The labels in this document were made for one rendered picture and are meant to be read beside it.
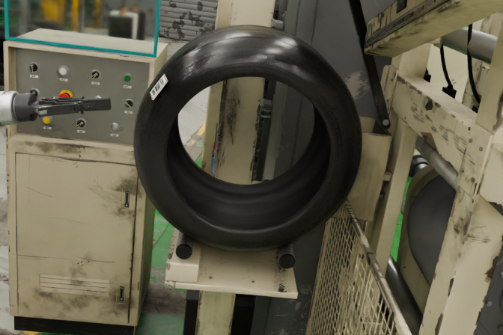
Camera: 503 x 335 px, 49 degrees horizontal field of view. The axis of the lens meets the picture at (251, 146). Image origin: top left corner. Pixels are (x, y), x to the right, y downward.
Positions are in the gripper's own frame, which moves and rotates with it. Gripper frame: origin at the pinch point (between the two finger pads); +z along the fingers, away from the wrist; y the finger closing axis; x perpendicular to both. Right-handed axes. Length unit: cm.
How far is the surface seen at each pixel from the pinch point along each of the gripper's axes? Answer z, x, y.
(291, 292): 50, 53, -11
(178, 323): 4, 127, 76
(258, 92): 44, 5, 25
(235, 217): 35, 40, 10
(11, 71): -47, 2, 64
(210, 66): 31.1, -11.3, -12.3
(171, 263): 17.3, 41.9, -11.7
